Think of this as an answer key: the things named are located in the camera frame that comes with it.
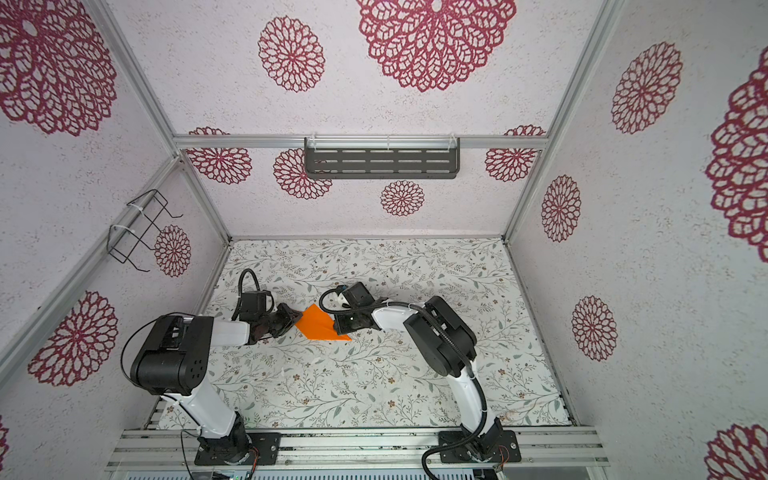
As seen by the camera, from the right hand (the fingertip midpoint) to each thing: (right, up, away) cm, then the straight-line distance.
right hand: (333, 322), depth 96 cm
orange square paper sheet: (-6, -1, +1) cm, 6 cm away
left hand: (-11, +1, +3) cm, 12 cm away
